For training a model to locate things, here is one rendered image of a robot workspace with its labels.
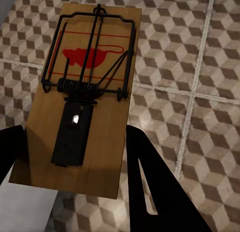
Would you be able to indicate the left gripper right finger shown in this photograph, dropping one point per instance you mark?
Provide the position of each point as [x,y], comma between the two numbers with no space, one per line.
[176,212]

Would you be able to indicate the mousetrap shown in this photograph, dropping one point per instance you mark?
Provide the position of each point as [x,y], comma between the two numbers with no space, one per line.
[75,133]

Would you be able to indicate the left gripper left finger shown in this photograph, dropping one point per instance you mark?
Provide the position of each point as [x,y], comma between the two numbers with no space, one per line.
[11,143]

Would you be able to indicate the serving cart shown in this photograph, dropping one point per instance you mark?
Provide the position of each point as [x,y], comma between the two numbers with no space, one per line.
[26,208]

